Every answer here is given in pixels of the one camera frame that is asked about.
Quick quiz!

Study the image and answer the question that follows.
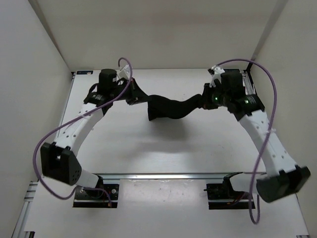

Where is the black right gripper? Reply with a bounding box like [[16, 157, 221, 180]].
[[197, 82, 230, 110]]

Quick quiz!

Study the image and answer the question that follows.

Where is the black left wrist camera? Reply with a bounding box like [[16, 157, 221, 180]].
[[97, 68, 130, 98]]

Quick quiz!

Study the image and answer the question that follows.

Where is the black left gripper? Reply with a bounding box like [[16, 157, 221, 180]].
[[109, 77, 151, 105]]

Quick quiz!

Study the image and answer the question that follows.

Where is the aluminium frame rail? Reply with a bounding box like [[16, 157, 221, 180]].
[[241, 69, 284, 179], [41, 71, 76, 178]]

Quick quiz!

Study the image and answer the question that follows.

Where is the aluminium left frame rail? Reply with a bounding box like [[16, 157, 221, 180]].
[[41, 71, 76, 178]]

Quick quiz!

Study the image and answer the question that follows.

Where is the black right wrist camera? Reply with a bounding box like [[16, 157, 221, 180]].
[[208, 65, 246, 98]]

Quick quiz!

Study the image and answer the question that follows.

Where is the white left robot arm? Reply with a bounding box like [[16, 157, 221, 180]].
[[40, 76, 148, 198]]

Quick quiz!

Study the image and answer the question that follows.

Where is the blue left corner label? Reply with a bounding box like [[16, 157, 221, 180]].
[[76, 70, 93, 75]]

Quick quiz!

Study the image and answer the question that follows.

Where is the black skirt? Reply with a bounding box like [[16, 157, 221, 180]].
[[148, 94, 202, 121]]

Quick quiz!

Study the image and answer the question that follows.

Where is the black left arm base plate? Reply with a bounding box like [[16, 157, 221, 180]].
[[73, 180, 119, 208]]

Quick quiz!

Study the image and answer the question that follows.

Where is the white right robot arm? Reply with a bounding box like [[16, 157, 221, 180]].
[[202, 83, 311, 203]]

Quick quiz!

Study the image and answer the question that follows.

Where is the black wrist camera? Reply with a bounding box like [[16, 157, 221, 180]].
[[208, 65, 246, 98], [97, 68, 130, 98]]

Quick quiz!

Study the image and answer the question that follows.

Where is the aluminium right frame rail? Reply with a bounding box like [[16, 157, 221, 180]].
[[241, 69, 284, 179]]

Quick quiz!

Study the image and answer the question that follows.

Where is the white front cover board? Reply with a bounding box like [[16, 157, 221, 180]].
[[25, 180, 308, 238]]

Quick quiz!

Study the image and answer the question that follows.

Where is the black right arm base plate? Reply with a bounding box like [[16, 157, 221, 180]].
[[204, 183, 249, 210]]

